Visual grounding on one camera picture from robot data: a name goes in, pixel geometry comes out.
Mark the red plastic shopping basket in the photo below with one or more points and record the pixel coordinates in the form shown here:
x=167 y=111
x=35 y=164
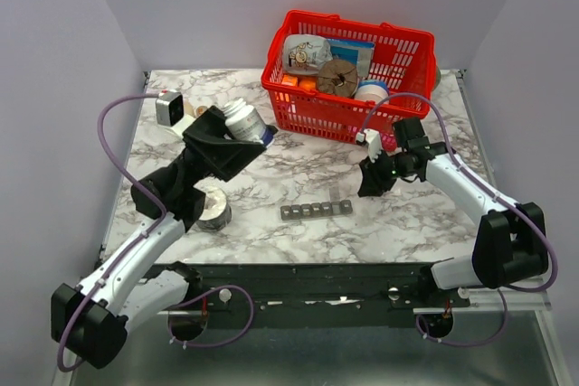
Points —
x=404 y=59

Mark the white pill bottle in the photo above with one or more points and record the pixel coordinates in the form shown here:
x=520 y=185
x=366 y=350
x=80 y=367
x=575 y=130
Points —
x=245 y=123

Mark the small amber bottle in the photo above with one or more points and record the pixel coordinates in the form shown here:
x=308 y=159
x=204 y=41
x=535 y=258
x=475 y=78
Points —
x=199 y=111

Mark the brown round paper package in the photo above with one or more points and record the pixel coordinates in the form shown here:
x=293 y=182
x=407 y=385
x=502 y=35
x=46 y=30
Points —
x=338 y=78

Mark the orange small box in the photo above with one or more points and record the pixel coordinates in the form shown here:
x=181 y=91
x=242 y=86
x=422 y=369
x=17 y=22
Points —
x=290 y=80

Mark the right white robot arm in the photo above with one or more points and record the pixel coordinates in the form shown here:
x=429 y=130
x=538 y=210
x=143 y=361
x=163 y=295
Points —
x=508 y=246

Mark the black table front rail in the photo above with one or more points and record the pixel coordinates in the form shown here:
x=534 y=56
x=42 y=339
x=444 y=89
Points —
x=289 y=296

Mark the silver snack pouch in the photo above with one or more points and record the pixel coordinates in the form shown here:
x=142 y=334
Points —
x=305 y=54

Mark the orange fruit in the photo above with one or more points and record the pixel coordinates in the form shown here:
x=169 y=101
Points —
x=308 y=83

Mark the white blue tub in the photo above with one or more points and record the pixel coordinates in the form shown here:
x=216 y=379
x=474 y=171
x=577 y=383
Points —
x=371 y=91

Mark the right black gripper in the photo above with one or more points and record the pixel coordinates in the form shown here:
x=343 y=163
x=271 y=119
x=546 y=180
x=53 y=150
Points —
x=373 y=178

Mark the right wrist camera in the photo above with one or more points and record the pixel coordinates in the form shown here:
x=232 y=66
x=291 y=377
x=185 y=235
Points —
x=371 y=139

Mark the blue packet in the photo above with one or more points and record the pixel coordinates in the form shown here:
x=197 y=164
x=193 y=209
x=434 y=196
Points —
x=359 y=53

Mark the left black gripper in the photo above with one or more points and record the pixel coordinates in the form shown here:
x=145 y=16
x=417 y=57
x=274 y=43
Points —
x=224 y=159

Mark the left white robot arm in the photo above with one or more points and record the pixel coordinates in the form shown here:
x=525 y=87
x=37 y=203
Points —
x=94 y=318

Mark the grey weekly pill organizer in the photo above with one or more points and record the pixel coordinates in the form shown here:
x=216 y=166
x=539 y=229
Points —
x=335 y=206

